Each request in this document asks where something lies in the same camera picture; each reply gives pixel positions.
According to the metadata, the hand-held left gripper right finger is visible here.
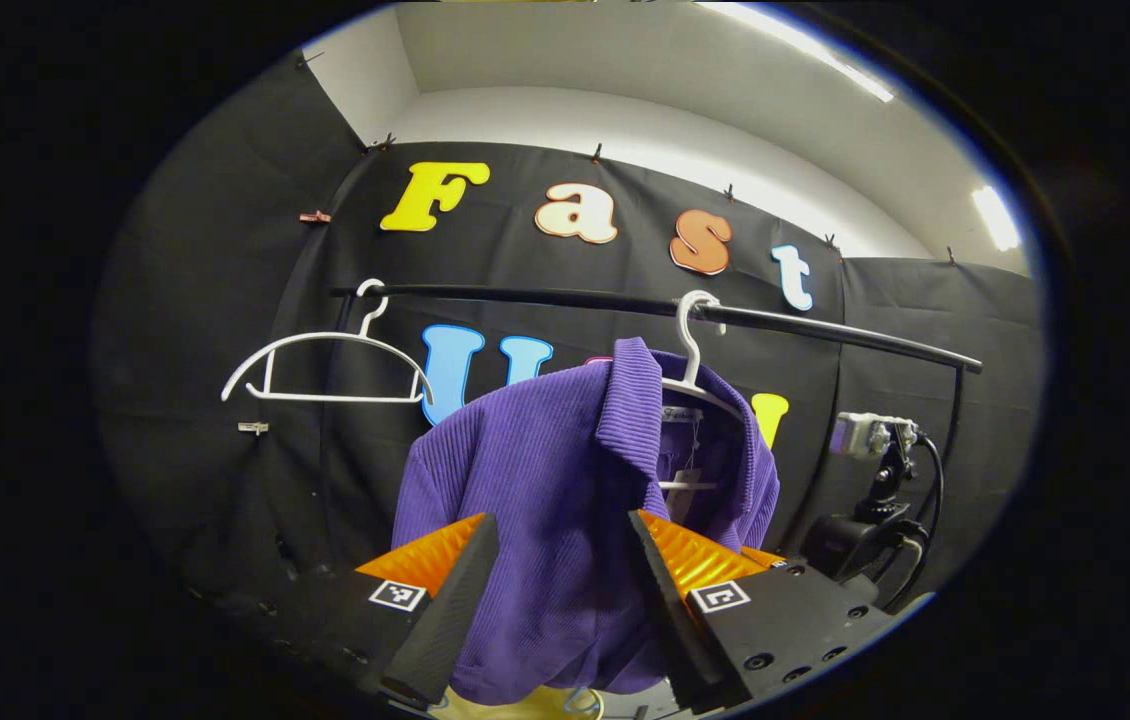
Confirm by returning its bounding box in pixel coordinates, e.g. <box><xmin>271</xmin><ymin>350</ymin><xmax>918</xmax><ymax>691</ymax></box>
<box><xmin>627</xmin><ymin>508</ymin><xmax>898</xmax><ymax>715</ymax></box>

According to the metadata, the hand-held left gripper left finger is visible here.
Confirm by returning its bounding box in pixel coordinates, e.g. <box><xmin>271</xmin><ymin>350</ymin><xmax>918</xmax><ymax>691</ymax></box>
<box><xmin>310</xmin><ymin>512</ymin><xmax>501</xmax><ymax>709</ymax></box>

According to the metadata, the purple corduroy jacket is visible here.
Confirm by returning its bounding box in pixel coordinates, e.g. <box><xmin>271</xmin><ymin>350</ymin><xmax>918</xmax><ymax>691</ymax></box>
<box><xmin>392</xmin><ymin>337</ymin><xmax>782</xmax><ymax>706</ymax></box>

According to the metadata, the black clothes rack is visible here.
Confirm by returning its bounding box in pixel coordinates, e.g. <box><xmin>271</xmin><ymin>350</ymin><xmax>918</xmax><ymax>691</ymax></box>
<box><xmin>330</xmin><ymin>283</ymin><xmax>984</xmax><ymax>481</ymax></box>

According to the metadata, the white plastic hanger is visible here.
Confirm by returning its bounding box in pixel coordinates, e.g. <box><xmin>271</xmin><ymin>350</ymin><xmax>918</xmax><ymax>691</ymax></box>
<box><xmin>221</xmin><ymin>278</ymin><xmax>434</xmax><ymax>406</ymax></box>
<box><xmin>658</xmin><ymin>290</ymin><xmax>748</xmax><ymax>493</ymax></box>

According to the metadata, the white paper hang tag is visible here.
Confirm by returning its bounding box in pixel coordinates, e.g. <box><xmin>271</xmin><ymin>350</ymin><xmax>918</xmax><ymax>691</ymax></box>
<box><xmin>667</xmin><ymin>466</ymin><xmax>704</xmax><ymax>523</ymax></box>

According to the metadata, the ceiling light strip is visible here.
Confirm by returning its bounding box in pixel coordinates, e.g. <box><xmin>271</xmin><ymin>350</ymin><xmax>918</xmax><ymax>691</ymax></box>
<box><xmin>972</xmin><ymin>185</ymin><xmax>1023</xmax><ymax>253</ymax></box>
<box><xmin>695</xmin><ymin>0</ymin><xmax>896</xmax><ymax>103</ymax></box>

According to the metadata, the black cable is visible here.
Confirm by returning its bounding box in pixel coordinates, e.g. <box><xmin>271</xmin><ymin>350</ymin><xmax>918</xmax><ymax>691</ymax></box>
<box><xmin>900</xmin><ymin>432</ymin><xmax>948</xmax><ymax>613</ymax></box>

